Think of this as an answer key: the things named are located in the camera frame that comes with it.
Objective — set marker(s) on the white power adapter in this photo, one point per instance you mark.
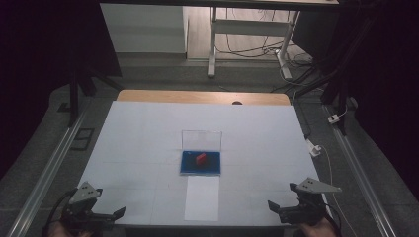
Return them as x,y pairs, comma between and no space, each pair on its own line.
313,148

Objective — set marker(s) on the large white table cover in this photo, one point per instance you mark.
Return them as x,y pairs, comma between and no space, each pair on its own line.
145,138

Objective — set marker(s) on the red stamp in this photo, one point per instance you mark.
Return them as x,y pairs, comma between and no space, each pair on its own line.
201,159

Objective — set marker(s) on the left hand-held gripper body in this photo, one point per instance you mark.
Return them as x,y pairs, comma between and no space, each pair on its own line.
82,217

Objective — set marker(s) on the black stand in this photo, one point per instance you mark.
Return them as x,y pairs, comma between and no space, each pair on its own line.
74,95
341,98

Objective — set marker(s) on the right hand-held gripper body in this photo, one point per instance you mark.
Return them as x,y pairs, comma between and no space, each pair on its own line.
306,210

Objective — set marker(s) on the aluminium rail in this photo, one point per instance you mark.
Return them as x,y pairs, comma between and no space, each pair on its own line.
362,177
46,174

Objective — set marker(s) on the person's left hand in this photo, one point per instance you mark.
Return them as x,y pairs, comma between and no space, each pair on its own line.
66,233

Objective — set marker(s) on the blue ink pad clear lid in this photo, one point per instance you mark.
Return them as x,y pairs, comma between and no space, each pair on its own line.
189,167

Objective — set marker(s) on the wooden table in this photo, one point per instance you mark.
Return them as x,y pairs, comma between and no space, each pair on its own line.
197,96

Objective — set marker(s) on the small white plug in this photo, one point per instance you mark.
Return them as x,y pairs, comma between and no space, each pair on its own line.
333,118

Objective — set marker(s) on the white desk frame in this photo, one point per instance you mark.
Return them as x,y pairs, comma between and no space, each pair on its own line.
250,27

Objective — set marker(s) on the person's right hand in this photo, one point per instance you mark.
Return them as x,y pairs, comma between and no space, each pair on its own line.
319,230

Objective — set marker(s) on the white cabinet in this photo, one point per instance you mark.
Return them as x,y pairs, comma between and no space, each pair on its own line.
145,29

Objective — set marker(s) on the white paper sheet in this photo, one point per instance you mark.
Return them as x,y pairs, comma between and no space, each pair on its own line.
201,204

